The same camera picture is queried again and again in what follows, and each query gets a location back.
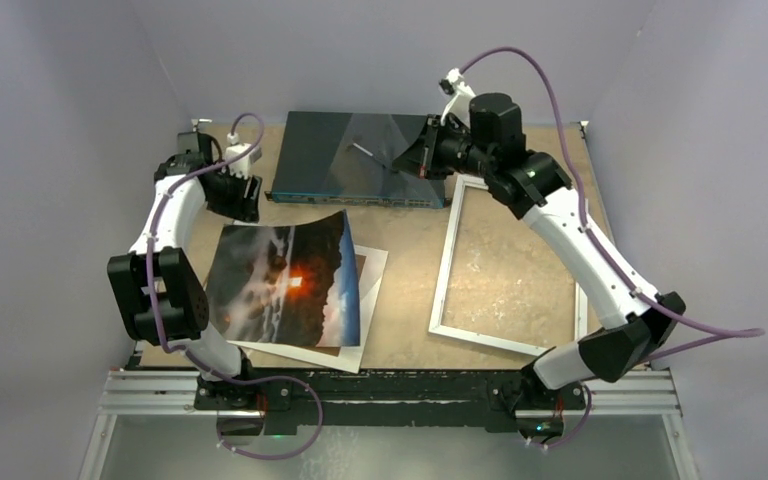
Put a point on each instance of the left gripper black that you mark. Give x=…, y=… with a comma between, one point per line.
x=245, y=205

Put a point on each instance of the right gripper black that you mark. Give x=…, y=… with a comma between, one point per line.
x=423, y=159

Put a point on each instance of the white picture frame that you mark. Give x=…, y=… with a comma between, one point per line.
x=498, y=284

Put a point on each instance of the landscape photo print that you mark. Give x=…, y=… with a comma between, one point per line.
x=289, y=285

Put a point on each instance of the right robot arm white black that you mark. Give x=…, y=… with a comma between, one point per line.
x=636, y=319

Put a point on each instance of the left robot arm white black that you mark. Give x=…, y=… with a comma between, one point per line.
x=158, y=294

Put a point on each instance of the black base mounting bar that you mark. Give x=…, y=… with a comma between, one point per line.
x=498, y=401

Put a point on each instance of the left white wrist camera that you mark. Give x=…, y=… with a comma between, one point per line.
x=241, y=157

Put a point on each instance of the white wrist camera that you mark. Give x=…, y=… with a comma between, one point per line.
x=454, y=86
x=241, y=157

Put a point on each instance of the small black-handled hammer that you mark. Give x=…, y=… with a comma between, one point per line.
x=376, y=159

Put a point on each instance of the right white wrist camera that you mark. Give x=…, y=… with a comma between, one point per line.
x=454, y=86

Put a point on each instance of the dark network switch box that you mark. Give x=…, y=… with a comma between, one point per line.
x=301, y=169

